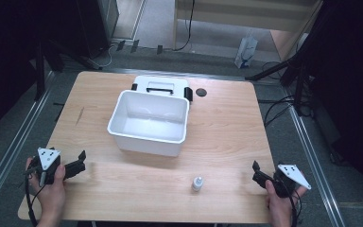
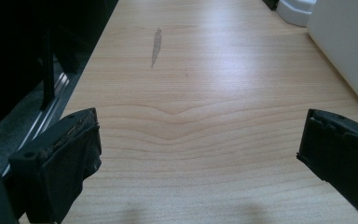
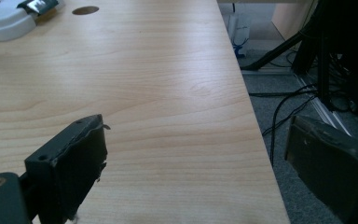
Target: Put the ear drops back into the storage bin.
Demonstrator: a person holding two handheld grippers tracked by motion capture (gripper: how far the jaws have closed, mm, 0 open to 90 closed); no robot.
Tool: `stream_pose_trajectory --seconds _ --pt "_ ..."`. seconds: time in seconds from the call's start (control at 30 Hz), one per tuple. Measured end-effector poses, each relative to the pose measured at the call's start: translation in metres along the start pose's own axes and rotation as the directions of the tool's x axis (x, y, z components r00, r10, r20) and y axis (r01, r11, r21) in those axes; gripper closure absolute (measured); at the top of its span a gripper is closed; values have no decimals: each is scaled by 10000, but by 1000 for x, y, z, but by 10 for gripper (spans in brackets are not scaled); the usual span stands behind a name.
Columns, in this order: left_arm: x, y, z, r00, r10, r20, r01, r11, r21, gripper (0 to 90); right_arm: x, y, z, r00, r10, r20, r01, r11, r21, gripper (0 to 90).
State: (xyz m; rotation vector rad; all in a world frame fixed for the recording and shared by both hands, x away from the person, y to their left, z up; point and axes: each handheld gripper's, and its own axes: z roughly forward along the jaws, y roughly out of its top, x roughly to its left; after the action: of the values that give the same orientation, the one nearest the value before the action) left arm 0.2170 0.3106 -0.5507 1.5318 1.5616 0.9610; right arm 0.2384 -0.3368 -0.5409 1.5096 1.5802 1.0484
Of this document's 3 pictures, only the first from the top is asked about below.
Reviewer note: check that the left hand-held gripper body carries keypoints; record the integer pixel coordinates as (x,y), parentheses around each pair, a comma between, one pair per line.
(48,157)

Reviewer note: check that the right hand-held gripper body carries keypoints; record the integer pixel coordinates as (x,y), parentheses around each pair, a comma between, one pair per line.
(291,175)

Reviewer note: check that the small white bottle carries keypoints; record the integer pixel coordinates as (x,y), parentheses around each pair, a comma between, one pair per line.
(197,184)

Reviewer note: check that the white plastic storage box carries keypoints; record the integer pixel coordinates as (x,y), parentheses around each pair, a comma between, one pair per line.
(151,126)

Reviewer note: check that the person's left hand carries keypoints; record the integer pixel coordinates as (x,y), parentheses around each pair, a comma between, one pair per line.
(52,197)

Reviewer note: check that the person's right hand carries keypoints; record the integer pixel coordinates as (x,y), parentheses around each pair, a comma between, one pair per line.
(280,211)

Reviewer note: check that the black metal stand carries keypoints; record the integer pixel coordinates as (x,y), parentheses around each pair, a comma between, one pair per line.
(299,75)
(40,72)

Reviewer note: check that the black round table grommet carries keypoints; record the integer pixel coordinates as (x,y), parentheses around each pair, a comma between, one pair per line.
(201,92)

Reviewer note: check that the dark cabinet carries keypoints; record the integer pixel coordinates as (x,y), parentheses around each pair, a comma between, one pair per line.
(97,25)

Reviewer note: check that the metal floor rail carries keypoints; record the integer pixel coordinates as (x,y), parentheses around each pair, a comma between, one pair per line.
(15,138)
(315,164)

